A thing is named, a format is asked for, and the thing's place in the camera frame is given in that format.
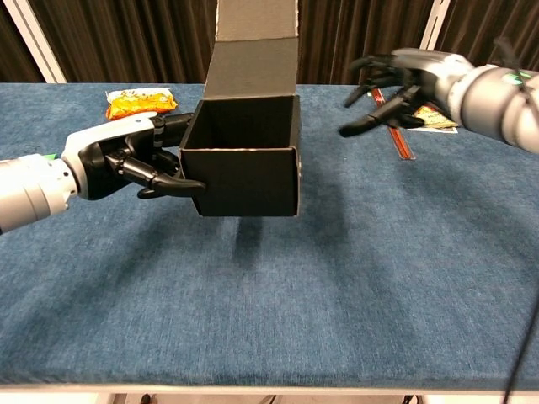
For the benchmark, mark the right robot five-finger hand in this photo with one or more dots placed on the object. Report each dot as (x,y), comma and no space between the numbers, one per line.
(438,73)

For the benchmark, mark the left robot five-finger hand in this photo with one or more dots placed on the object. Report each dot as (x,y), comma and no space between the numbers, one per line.
(105,134)

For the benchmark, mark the black folding box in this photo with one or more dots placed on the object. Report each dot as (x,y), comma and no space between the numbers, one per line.
(248,181)

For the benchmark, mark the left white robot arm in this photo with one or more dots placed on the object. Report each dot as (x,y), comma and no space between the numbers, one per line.
(29,189)

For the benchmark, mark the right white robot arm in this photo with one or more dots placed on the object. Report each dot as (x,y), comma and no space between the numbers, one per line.
(497,105)

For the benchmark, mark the green vegetable packet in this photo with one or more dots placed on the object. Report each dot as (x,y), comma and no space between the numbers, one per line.
(438,120)

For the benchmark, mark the orange snack packet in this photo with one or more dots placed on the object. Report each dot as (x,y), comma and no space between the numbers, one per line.
(139,101)

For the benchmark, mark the black pleated curtain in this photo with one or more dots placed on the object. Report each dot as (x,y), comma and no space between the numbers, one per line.
(139,42)
(488,25)
(358,29)
(17,54)

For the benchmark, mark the wrapped red-brown chopsticks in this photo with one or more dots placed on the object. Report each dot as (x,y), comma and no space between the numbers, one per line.
(402,141)

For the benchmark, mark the blue table mat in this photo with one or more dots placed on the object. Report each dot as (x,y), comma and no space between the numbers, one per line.
(269,294)

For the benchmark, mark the white metal frame post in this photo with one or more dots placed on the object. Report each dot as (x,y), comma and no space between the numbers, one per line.
(433,25)
(31,38)

